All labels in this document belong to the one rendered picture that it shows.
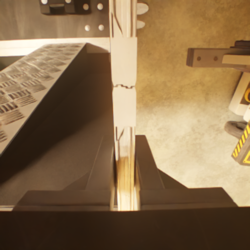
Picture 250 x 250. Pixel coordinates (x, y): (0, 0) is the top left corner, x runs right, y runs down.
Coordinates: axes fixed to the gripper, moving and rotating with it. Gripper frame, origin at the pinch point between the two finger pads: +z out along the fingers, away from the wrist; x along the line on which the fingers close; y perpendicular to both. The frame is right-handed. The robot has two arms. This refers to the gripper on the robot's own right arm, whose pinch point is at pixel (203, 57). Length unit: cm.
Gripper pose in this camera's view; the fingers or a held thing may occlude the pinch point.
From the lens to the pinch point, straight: 29.8
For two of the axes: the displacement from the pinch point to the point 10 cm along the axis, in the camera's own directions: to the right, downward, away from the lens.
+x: -0.1, -4.4, 9.0
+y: 0.1, 9.0, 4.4
